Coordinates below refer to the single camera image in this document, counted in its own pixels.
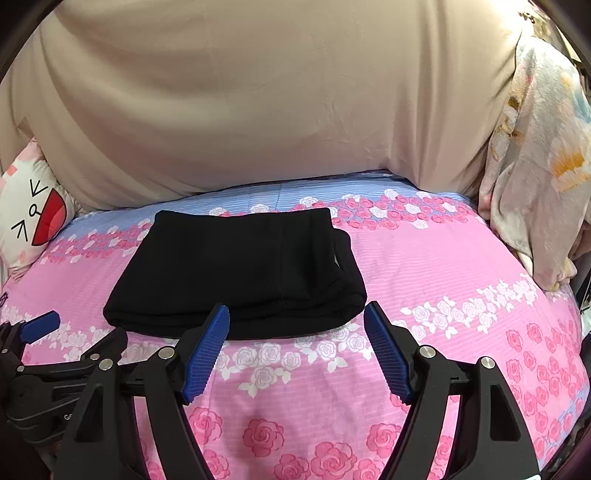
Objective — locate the cartoon face pillow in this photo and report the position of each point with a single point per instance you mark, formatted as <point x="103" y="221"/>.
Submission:
<point x="23" y="203"/>

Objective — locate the pale floral fleece blanket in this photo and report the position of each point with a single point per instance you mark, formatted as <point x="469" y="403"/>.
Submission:
<point x="531" y="161"/>

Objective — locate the pink rose print quilt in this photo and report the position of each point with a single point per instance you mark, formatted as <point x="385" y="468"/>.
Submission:
<point x="438" y="258"/>

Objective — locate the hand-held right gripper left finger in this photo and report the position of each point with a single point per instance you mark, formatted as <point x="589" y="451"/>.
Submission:
<point x="203" y="360"/>

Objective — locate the beige cloth cover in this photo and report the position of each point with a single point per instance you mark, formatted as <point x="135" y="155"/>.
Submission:
<point x="254" y="92"/>

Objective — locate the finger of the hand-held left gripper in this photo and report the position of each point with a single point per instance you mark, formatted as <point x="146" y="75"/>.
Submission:
<point x="41" y="325"/>
<point x="108" y="344"/>

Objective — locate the black pants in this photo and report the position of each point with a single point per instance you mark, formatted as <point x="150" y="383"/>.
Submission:
<point x="231" y="267"/>

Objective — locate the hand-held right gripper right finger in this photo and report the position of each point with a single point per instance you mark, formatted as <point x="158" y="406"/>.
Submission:
<point x="388" y="355"/>

